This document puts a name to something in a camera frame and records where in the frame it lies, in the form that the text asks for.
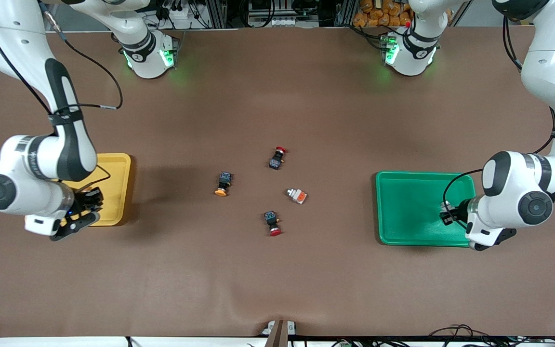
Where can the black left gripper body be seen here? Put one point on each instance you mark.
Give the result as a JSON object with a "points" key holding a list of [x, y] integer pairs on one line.
{"points": [[460, 211]]}

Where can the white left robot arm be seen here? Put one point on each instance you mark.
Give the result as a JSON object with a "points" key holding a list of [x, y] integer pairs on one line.
{"points": [[513, 193]]}

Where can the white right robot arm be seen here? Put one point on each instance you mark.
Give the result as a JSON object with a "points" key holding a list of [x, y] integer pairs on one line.
{"points": [[17, 159]]}

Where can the yellow plastic tray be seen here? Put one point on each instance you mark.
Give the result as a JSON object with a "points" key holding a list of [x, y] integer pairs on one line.
{"points": [[113, 183]]}

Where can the green plastic tray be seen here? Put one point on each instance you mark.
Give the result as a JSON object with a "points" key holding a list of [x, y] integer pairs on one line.
{"points": [[407, 207]]}

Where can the brown table mat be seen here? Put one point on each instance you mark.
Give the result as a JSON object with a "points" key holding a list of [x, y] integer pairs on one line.
{"points": [[277, 279]]}

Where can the orange snack bag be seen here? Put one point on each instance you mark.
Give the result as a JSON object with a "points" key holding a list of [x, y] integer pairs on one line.
{"points": [[383, 17]]}

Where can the white power strip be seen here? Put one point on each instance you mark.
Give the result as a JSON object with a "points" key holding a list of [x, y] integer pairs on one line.
{"points": [[277, 22]]}

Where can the red push button switch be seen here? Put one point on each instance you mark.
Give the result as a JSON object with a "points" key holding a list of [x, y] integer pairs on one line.
{"points": [[277, 158], [272, 223]]}

